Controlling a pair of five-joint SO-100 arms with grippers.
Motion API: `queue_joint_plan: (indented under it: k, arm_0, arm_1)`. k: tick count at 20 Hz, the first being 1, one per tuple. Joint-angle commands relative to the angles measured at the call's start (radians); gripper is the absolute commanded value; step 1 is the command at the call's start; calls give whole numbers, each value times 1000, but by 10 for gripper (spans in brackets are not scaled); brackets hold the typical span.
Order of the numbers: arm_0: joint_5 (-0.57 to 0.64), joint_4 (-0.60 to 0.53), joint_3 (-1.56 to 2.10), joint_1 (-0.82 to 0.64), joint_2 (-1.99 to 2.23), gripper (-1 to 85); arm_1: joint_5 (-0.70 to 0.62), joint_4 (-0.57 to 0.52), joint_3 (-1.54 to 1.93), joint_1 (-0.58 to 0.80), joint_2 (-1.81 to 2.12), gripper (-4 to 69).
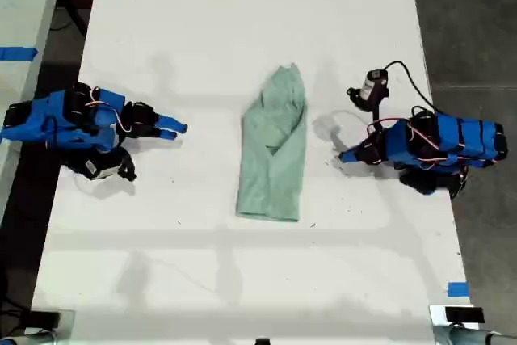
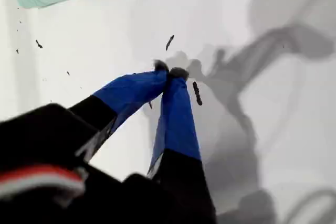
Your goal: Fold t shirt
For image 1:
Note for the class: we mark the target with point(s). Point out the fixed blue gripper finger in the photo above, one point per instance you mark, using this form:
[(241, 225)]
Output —
[(355, 155), (171, 123)]

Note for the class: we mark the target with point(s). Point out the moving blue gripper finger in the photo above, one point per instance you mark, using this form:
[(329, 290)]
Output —
[(169, 134), (369, 142)]

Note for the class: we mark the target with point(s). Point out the pale green T-shirt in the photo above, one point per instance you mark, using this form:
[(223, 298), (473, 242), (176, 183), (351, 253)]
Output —
[(274, 151)]

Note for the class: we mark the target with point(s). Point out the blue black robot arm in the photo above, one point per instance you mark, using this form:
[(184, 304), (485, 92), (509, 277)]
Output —
[(48, 120), (456, 141)]

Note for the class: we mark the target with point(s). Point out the long blue tape strip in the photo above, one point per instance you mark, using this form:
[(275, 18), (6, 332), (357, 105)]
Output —
[(16, 54)]

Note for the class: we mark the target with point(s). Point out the pale side table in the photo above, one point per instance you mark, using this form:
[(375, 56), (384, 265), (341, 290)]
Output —
[(24, 9)]

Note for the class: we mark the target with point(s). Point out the short blue tape strip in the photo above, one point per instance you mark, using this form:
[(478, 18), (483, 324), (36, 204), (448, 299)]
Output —
[(458, 289)]

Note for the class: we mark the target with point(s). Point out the white plate under box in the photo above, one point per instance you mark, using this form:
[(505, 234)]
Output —
[(437, 314)]

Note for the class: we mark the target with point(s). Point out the small black box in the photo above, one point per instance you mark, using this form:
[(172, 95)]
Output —
[(464, 314), (44, 319)]

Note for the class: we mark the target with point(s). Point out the small black object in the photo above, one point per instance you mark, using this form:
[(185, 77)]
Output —
[(262, 341)]

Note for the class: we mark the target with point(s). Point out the grey metal clamp pipe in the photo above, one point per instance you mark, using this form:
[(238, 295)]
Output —
[(28, 338), (472, 336)]

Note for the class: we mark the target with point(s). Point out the clear plate under box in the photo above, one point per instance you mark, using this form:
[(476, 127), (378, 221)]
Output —
[(68, 322)]

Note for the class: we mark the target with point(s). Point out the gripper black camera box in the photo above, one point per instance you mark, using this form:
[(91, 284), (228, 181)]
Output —
[(99, 168), (371, 88)]

